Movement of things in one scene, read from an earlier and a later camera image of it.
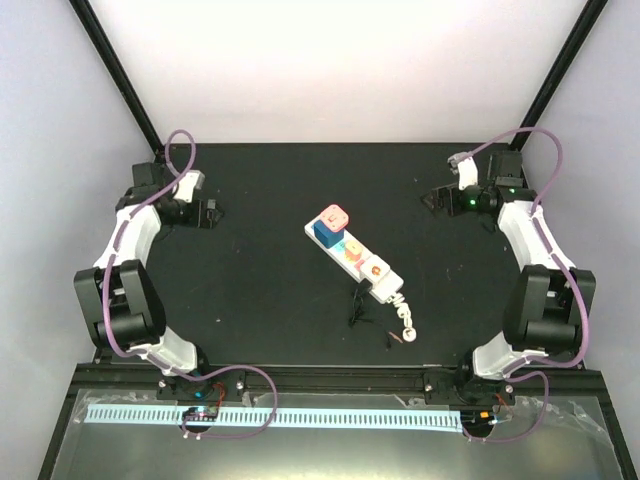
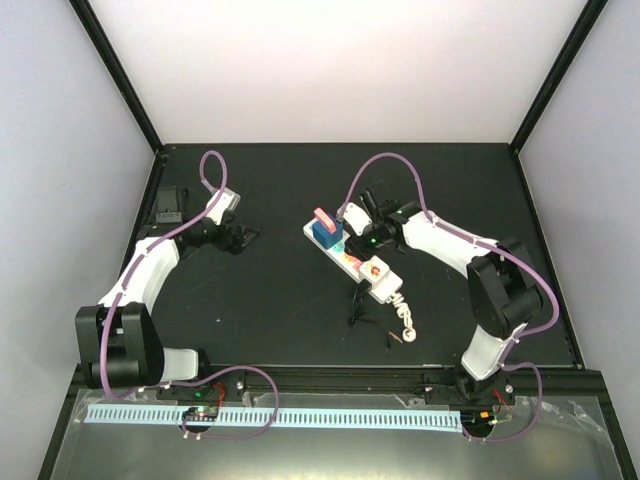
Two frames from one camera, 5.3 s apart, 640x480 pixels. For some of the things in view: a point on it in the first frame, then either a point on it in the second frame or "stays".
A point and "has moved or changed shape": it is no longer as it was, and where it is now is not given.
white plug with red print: x=374 y=268 stays
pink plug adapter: x=334 y=218 has moved or changed shape
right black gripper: x=439 y=195 -> x=360 y=251
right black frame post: x=591 y=13 stays
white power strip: x=384 y=287 stays
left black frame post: x=119 y=74 stays
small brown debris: x=393 y=335 stays
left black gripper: x=210 y=212 -> x=236 y=246
